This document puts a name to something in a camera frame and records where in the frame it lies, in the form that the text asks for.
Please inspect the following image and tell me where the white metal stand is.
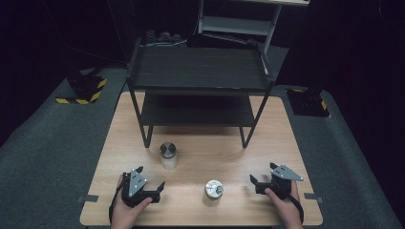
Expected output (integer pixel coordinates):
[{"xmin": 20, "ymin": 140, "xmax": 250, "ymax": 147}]
[{"xmin": 197, "ymin": 0, "xmax": 311, "ymax": 55}]

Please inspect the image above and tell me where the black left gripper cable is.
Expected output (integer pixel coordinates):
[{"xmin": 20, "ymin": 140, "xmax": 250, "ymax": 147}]
[{"xmin": 108, "ymin": 177, "xmax": 128, "ymax": 225}]

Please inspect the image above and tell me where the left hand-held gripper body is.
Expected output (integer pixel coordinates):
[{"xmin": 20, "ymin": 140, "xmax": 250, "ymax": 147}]
[{"xmin": 120, "ymin": 169, "xmax": 161, "ymax": 209}]

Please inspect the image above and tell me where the black two-tier shelf rack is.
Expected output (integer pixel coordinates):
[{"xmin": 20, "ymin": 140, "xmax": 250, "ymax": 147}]
[{"xmin": 125, "ymin": 36, "xmax": 277, "ymax": 150}]

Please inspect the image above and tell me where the black power strip with plugs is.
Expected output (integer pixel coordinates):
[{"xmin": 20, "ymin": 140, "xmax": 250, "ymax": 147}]
[{"xmin": 140, "ymin": 29, "xmax": 189, "ymax": 48}]

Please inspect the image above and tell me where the glass jar with white powder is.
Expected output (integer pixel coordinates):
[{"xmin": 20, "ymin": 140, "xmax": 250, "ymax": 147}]
[{"xmin": 159, "ymin": 141, "xmax": 179, "ymax": 171}]

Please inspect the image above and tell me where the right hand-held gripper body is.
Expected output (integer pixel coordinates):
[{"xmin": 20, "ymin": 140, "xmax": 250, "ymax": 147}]
[{"xmin": 254, "ymin": 163, "xmax": 305, "ymax": 201}]

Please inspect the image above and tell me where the grey tape strip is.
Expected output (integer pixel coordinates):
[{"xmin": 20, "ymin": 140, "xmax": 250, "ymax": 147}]
[
  {"xmin": 76, "ymin": 194, "xmax": 100, "ymax": 204},
  {"xmin": 303, "ymin": 192, "xmax": 325, "ymax": 204}
]

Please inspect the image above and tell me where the black yellow striped base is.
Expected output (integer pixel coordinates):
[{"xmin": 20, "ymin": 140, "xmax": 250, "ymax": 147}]
[
  {"xmin": 54, "ymin": 70, "xmax": 109, "ymax": 106},
  {"xmin": 285, "ymin": 87, "xmax": 330, "ymax": 118}
]

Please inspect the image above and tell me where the glass jar with brown powder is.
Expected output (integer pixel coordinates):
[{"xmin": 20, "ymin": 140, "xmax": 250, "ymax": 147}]
[{"xmin": 202, "ymin": 179, "xmax": 224, "ymax": 207}]

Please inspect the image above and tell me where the person's right hand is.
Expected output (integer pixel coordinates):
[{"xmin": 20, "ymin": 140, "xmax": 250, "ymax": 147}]
[{"xmin": 264, "ymin": 180, "xmax": 306, "ymax": 229}]

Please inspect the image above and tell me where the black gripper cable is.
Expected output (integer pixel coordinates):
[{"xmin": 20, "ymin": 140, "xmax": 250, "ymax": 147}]
[
  {"xmin": 108, "ymin": 177, "xmax": 128, "ymax": 225},
  {"xmin": 288, "ymin": 194, "xmax": 306, "ymax": 224}
]

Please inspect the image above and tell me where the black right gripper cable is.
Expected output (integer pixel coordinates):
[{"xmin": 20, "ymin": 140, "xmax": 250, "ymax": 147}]
[{"xmin": 288, "ymin": 194, "xmax": 306, "ymax": 224}]

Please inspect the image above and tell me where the person's left hand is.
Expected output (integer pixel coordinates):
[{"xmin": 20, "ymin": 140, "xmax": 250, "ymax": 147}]
[{"xmin": 110, "ymin": 174, "xmax": 154, "ymax": 229}]

